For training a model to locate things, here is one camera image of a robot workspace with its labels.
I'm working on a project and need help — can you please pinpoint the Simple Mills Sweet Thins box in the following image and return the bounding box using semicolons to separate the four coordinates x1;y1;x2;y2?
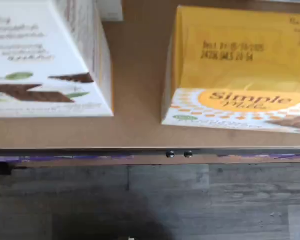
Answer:
99;0;125;23
0;0;115;118

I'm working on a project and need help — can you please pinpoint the Simple Mills almond bars box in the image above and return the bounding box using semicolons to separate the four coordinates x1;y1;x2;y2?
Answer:
161;4;300;135

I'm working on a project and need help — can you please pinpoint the wood shelf board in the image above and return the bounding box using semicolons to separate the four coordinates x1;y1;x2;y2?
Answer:
0;0;300;151

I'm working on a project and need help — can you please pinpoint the black metal shelf rack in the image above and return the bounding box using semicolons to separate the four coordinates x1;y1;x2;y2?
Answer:
0;147;300;176

